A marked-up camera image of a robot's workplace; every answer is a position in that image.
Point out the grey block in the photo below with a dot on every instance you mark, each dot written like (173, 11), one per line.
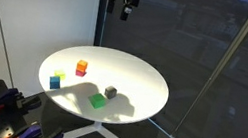
(110, 92)

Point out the orange block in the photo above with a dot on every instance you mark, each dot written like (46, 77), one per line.
(82, 65)

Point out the pink block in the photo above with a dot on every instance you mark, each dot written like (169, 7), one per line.
(80, 73)

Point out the yellow-green block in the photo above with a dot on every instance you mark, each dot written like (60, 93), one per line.
(60, 74)

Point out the green block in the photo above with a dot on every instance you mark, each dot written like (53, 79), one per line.
(97, 101)

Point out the blue block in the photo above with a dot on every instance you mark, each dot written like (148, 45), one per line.
(54, 82)

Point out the grey window mullion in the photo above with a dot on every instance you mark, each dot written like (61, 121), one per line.
(223, 62)

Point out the white table base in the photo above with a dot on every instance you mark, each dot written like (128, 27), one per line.
(98, 128)

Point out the purple black spring clamp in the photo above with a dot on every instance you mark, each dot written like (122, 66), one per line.
(30, 131)
(11, 96)

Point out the window corner post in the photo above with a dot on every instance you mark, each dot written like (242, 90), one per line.
(99, 24)

